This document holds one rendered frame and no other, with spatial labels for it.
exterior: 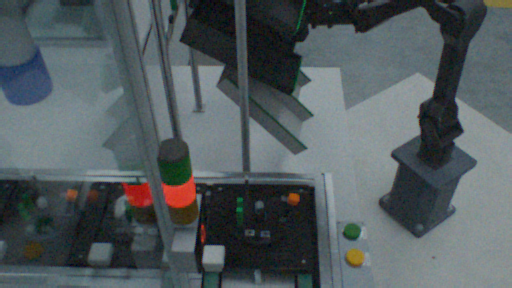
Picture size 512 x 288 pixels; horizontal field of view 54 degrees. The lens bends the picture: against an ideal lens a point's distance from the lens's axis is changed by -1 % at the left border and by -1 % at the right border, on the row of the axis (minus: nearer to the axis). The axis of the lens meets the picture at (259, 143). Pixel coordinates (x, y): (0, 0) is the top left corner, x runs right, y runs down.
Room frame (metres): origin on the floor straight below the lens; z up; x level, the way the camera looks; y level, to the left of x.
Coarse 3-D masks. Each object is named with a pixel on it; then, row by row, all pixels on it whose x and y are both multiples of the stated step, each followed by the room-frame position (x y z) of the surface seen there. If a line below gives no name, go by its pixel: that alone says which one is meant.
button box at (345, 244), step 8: (336, 224) 0.69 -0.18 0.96; (344, 224) 0.69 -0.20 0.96; (360, 224) 0.69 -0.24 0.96; (344, 240) 0.64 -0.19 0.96; (352, 240) 0.64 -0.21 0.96; (360, 240) 0.64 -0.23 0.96; (344, 248) 0.62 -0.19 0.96; (352, 248) 0.62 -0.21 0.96; (360, 248) 0.62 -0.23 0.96; (368, 248) 0.62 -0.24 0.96; (344, 256) 0.60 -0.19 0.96; (368, 256) 0.60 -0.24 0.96; (344, 264) 0.58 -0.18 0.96; (368, 264) 0.58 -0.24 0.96; (344, 272) 0.56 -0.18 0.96; (352, 272) 0.56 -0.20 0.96; (360, 272) 0.56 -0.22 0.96; (368, 272) 0.56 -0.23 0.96; (344, 280) 0.54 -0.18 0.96; (352, 280) 0.54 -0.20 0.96; (360, 280) 0.54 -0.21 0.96; (368, 280) 0.54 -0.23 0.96
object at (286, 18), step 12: (228, 0) 0.91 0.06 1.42; (252, 0) 0.90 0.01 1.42; (264, 0) 0.97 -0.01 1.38; (276, 0) 0.99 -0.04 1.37; (288, 0) 1.01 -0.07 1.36; (300, 0) 1.01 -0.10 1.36; (252, 12) 0.90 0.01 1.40; (264, 12) 0.90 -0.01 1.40; (276, 12) 0.95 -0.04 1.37; (288, 12) 0.96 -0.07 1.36; (300, 12) 0.96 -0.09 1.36; (276, 24) 0.89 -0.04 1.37; (288, 24) 0.89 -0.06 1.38
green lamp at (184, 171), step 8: (184, 160) 0.49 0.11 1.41; (160, 168) 0.48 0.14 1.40; (168, 168) 0.48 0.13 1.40; (176, 168) 0.48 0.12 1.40; (184, 168) 0.49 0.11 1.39; (168, 176) 0.48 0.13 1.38; (176, 176) 0.48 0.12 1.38; (184, 176) 0.48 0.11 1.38; (168, 184) 0.48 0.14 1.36; (176, 184) 0.48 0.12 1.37
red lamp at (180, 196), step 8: (192, 176) 0.50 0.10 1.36; (184, 184) 0.48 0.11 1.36; (192, 184) 0.49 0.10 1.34; (168, 192) 0.48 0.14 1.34; (176, 192) 0.48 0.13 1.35; (184, 192) 0.48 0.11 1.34; (192, 192) 0.49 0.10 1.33; (168, 200) 0.48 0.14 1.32; (176, 200) 0.48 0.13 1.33; (184, 200) 0.48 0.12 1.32; (192, 200) 0.49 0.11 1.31
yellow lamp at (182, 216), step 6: (168, 204) 0.48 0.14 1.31; (192, 204) 0.49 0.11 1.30; (168, 210) 0.49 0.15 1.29; (174, 210) 0.48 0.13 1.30; (180, 210) 0.48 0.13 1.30; (186, 210) 0.48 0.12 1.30; (192, 210) 0.49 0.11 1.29; (174, 216) 0.48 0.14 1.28; (180, 216) 0.48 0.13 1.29; (186, 216) 0.48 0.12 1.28; (192, 216) 0.48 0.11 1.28; (174, 222) 0.48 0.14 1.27; (180, 222) 0.48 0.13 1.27; (186, 222) 0.48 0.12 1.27; (192, 222) 0.48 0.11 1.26
